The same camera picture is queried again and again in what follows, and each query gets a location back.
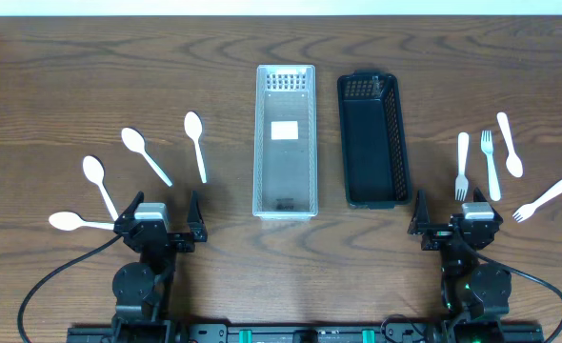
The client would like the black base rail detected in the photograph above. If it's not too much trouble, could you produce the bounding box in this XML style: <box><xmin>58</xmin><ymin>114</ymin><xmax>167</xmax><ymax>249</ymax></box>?
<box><xmin>66</xmin><ymin>321</ymin><xmax>545</xmax><ymax>343</ymax></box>

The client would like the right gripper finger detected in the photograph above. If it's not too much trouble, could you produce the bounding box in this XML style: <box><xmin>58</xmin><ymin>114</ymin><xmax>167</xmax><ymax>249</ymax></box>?
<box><xmin>472</xmin><ymin>187</ymin><xmax>503</xmax><ymax>222</ymax></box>
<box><xmin>408</xmin><ymin>190</ymin><xmax>430</xmax><ymax>233</ymax></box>

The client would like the black cable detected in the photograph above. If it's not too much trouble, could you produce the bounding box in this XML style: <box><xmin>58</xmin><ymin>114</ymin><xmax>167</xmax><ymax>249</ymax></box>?
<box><xmin>456</xmin><ymin>228</ymin><xmax>562</xmax><ymax>343</ymax></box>
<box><xmin>16</xmin><ymin>232</ymin><xmax>125</xmax><ymax>343</ymax></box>

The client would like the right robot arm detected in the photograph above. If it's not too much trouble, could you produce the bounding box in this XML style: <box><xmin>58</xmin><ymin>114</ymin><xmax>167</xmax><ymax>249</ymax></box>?
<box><xmin>408</xmin><ymin>190</ymin><xmax>512</xmax><ymax>342</ymax></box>

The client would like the left black cable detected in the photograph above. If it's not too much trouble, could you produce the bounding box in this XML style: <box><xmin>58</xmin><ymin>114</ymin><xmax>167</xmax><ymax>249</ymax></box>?
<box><xmin>16</xmin><ymin>232</ymin><xmax>125</xmax><ymax>343</ymax></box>

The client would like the black plastic basket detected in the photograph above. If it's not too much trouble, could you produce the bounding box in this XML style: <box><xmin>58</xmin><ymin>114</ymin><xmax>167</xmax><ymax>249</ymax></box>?
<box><xmin>337</xmin><ymin>70</ymin><xmax>412</xmax><ymax>210</ymax></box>

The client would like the clear plastic basket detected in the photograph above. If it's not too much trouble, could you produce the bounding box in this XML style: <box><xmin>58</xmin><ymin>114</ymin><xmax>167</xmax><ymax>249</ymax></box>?
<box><xmin>252</xmin><ymin>65</ymin><xmax>318</xmax><ymax>221</ymax></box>

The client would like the white plastic spoon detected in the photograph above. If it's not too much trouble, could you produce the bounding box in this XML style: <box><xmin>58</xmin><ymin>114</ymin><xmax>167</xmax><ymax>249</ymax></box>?
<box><xmin>121</xmin><ymin>128</ymin><xmax>172</xmax><ymax>187</ymax></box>
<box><xmin>49</xmin><ymin>212</ymin><xmax>114</xmax><ymax>232</ymax></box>
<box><xmin>496</xmin><ymin>112</ymin><xmax>524</xmax><ymax>178</ymax></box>
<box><xmin>184</xmin><ymin>111</ymin><xmax>207</xmax><ymax>183</ymax></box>
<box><xmin>82</xmin><ymin>155</ymin><xmax>118</xmax><ymax>220</ymax></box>

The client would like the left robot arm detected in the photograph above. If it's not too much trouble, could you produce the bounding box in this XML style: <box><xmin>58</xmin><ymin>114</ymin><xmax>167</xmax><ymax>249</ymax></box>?
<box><xmin>111</xmin><ymin>192</ymin><xmax>208</xmax><ymax>342</ymax></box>

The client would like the right black cable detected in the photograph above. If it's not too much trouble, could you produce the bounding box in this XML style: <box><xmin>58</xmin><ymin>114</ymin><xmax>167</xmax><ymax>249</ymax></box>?
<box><xmin>456</xmin><ymin>228</ymin><xmax>562</xmax><ymax>343</ymax></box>

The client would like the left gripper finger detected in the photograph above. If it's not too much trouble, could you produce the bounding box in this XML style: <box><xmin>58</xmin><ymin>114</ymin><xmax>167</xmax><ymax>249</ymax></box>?
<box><xmin>114</xmin><ymin>192</ymin><xmax>145</xmax><ymax>227</ymax></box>
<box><xmin>187</xmin><ymin>191</ymin><xmax>205</xmax><ymax>233</ymax></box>

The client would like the white plastic fork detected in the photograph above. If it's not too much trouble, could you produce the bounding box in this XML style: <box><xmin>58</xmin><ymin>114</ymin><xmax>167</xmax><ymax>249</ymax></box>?
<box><xmin>454</xmin><ymin>131</ymin><xmax>470</xmax><ymax>201</ymax></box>
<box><xmin>480</xmin><ymin>131</ymin><xmax>501</xmax><ymax>201</ymax></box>
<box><xmin>512</xmin><ymin>179</ymin><xmax>562</xmax><ymax>223</ymax></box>

